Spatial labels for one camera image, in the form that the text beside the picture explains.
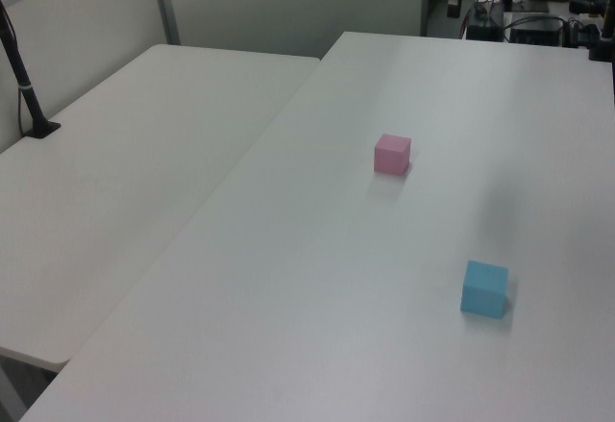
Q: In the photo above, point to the blue cube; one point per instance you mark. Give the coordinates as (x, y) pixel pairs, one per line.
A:
(482, 290)

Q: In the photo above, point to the pink cube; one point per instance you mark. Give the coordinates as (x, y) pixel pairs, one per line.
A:
(390, 155)

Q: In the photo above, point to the black electronics device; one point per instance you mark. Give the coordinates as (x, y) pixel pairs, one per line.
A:
(535, 33)

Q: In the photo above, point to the black camera stand pole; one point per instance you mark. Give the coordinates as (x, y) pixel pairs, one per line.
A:
(21, 88)

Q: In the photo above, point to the black table clamp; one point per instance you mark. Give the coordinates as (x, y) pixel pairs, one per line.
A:
(600, 49)

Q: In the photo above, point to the small black box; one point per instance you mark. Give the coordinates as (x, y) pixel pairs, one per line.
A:
(483, 32)

